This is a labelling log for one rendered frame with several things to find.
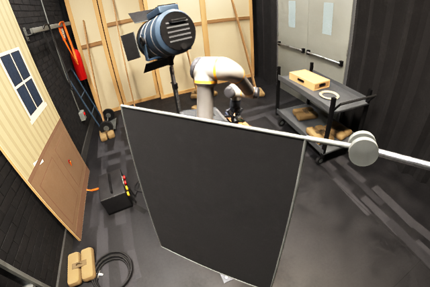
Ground blue lamp head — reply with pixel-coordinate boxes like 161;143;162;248
136;3;197;61

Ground black lamp stand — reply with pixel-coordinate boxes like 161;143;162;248
169;63;183;115

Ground wooden brace pole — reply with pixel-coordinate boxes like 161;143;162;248
82;19;103;117
110;0;136;107
230;0;258;87

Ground wooden apple box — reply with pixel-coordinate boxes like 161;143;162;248
288;69;331;92

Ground black barn door leaf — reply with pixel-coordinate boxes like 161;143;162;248
143;56;175;74
120;32;141;62

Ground grey double door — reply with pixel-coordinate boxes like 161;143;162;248
275;0;357;83

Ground black flag panel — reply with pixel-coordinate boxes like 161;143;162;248
120;104;308;287

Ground grey utility cart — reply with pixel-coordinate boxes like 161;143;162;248
275;61;374;165

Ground grey barn door leaf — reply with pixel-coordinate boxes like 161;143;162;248
128;9;149;24

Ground grey counterweight discs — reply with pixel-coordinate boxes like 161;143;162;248
347;130;380;167

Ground blue hand truck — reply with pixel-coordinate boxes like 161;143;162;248
67;68;117;132

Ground black box with coloured buttons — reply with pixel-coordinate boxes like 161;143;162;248
99;169;134;216

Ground grey boom rod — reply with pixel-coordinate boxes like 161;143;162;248
302;133;430;171

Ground brown panel door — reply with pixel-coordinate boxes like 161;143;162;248
28;120;91;241

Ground white framed blue window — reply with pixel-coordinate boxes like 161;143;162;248
0;47;48;125

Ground tan sandbag pair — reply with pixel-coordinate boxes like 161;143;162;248
67;247;97;287

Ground cream scenery flat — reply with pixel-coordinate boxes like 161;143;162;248
0;0;91;241

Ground orange strap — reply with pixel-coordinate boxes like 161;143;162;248
58;20;80;65

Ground coiled black cable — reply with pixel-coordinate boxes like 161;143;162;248
94;251;134;287

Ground grey wall pipe rail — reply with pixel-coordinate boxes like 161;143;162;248
23;21;73;42

